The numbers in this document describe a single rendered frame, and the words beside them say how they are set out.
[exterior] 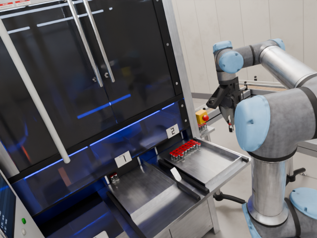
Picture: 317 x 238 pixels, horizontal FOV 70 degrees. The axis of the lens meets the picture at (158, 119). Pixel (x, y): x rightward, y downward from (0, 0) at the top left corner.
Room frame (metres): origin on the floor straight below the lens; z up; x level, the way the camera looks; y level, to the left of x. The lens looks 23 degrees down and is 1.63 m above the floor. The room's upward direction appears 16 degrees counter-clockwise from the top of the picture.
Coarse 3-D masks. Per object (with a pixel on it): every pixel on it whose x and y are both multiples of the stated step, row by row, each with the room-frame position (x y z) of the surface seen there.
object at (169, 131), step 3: (174, 126) 1.22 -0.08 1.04; (177, 126) 1.23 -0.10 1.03; (168, 129) 1.20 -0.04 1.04; (174, 129) 1.22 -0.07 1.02; (177, 129) 1.23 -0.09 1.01; (168, 132) 1.20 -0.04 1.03; (171, 132) 1.20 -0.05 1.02; (174, 132) 1.21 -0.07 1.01; (177, 132) 1.22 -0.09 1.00; (168, 135) 1.19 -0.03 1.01; (171, 135) 1.20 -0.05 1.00; (174, 135) 1.21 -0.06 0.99; (168, 138) 1.19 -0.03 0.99
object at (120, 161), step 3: (123, 153) 1.06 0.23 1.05; (126, 153) 1.06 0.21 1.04; (129, 153) 1.07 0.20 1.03; (120, 156) 1.05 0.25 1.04; (123, 156) 1.05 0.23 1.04; (126, 156) 1.06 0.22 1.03; (129, 156) 1.07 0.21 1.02; (117, 159) 1.04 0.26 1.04; (120, 159) 1.04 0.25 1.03; (123, 159) 1.05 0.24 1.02; (126, 159) 1.06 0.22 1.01; (129, 159) 1.06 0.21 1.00; (117, 162) 1.03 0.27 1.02; (120, 162) 1.04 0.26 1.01; (123, 162) 1.05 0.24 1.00; (126, 162) 1.05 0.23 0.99; (117, 165) 1.03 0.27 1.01; (120, 165) 1.04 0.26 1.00
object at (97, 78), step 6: (66, 0) 1.06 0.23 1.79; (72, 6) 1.00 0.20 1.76; (72, 12) 1.00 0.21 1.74; (78, 18) 1.01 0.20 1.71; (78, 24) 1.00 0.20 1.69; (78, 30) 1.00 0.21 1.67; (84, 36) 1.01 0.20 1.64; (84, 42) 1.00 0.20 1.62; (84, 48) 1.01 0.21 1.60; (90, 54) 1.00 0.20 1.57; (90, 60) 1.00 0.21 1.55; (96, 72) 1.00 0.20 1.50; (96, 78) 1.00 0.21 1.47; (102, 84) 1.01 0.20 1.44
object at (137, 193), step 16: (144, 160) 1.15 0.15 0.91; (128, 176) 1.09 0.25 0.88; (144, 176) 1.05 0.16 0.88; (160, 176) 1.01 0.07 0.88; (112, 192) 0.94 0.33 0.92; (128, 192) 0.95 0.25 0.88; (144, 192) 0.92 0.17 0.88; (160, 192) 0.88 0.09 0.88; (128, 208) 0.84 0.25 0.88; (144, 208) 0.79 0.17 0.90
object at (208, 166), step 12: (204, 144) 1.18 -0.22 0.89; (192, 156) 1.10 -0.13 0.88; (204, 156) 1.07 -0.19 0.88; (216, 156) 1.04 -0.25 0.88; (228, 156) 1.01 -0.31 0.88; (240, 156) 0.94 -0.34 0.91; (180, 168) 0.98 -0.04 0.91; (192, 168) 1.00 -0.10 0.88; (204, 168) 0.97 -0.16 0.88; (216, 168) 0.94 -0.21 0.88; (228, 168) 0.89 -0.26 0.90; (204, 180) 0.88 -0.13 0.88; (216, 180) 0.85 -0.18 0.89
